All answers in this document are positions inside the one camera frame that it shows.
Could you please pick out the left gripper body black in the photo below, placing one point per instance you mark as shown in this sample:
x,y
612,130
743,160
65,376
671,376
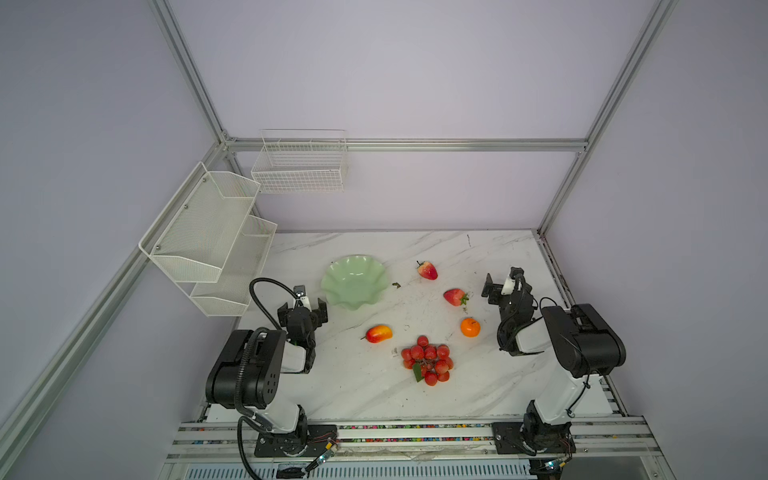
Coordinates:
x,y
303,312

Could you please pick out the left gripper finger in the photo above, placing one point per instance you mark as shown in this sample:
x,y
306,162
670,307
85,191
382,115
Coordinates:
x,y
283,312
322,312

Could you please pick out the fake strawberry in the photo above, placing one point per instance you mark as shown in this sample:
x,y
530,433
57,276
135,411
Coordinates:
x,y
456,297
427,270

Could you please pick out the green wavy fruit bowl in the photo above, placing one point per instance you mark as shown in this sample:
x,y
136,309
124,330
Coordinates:
x,y
355,281

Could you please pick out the fake orange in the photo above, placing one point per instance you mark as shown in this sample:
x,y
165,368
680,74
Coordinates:
x,y
470,327

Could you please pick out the red yellow fake mango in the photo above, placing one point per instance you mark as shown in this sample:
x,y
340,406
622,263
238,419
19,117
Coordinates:
x,y
378,334

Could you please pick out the red lychee bunch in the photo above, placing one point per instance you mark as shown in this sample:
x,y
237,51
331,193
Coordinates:
x,y
429,362

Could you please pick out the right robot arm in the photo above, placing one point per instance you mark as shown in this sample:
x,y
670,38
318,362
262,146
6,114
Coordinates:
x,y
584,345

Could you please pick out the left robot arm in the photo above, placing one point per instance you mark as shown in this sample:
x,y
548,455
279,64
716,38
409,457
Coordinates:
x,y
246,375

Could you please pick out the white mesh two-tier shelf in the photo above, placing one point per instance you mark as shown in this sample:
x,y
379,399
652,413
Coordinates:
x,y
210,242

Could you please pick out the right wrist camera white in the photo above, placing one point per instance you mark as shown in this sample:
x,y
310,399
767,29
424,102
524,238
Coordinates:
x,y
513,281

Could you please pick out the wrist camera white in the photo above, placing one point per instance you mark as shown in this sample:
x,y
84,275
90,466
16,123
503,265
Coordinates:
x,y
513,281
302,299

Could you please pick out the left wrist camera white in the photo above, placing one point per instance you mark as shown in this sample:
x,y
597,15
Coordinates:
x,y
302,299

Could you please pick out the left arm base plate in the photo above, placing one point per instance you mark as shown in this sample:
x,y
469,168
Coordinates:
x,y
306,442

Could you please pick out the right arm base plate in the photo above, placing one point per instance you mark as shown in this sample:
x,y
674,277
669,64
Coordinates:
x,y
517,438

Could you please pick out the white wire basket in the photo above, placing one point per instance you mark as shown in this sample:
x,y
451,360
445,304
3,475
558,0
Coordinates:
x,y
301,161

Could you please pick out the aluminium frame rail front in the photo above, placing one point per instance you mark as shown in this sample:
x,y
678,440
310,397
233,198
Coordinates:
x,y
392,440

